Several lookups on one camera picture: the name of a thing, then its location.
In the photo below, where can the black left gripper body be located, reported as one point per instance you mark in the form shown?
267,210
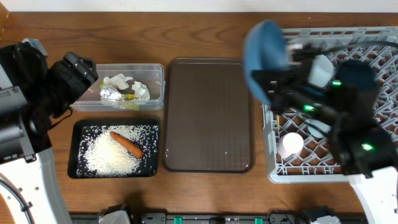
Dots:
62,84

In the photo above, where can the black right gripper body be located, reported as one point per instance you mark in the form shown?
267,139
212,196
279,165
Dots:
311,100

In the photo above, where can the light blue bowl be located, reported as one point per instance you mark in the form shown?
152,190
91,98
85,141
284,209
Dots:
322,71

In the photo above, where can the green snack wrapper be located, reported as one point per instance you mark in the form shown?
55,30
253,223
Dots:
110,96

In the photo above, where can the light blue cup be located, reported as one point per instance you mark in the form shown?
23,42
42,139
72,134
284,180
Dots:
317,129

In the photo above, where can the dark blue plate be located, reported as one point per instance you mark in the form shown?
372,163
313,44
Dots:
264,49

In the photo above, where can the pink cup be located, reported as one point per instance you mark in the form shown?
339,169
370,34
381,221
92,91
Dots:
290,144

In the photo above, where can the orange carrot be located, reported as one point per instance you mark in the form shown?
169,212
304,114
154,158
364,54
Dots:
127,144

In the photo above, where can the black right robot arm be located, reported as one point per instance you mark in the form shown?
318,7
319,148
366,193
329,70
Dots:
362,148

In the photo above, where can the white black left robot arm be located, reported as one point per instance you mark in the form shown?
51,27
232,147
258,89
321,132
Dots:
32,94

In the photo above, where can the grey dishwasher rack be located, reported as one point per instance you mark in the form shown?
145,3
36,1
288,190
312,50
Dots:
315,164

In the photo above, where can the clear plastic waste bin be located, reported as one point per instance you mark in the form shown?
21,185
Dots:
150,74

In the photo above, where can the black tray with rice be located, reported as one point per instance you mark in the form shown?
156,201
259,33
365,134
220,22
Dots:
77,129

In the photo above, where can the pile of white rice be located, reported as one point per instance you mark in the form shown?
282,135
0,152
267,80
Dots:
101,156

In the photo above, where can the dark brown serving tray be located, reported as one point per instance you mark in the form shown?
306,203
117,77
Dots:
208,117

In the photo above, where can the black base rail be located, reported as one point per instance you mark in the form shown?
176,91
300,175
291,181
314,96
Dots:
123,214

